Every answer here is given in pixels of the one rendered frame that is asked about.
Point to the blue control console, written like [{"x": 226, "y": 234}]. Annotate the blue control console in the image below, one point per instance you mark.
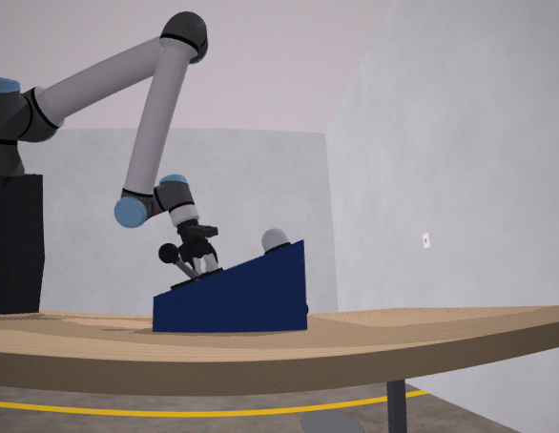
[{"x": 264, "y": 294}]

